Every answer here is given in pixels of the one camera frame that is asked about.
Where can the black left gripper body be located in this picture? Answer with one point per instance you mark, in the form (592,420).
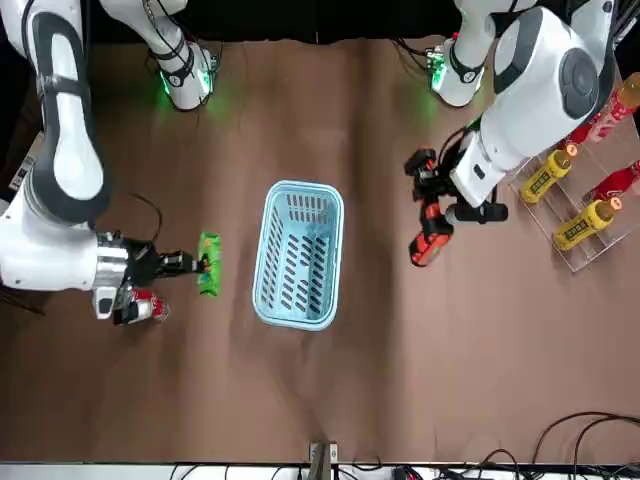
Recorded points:
(446,187)

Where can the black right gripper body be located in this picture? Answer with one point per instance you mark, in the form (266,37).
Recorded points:
(142,262)

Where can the green snack packet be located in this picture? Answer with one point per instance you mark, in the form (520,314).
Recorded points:
(210,280)

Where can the orange black barcode scanner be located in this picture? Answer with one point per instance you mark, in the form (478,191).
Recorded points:
(431,247)

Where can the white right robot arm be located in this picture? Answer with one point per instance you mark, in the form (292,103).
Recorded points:
(70,150)

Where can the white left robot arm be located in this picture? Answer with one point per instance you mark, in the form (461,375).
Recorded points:
(530,100)

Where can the light blue plastic basket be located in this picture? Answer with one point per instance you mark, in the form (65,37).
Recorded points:
(265,250)

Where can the yellow tea bottle orange cap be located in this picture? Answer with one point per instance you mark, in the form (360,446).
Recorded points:
(582,227)
(542,177)

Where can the clear acrylic bottle shelf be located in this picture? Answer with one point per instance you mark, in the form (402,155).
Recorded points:
(597,245)

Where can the peach juice bottle pink label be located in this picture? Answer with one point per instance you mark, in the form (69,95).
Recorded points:
(620,107)

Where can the aluminium profile post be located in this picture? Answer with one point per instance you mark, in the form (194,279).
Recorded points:
(322,460)

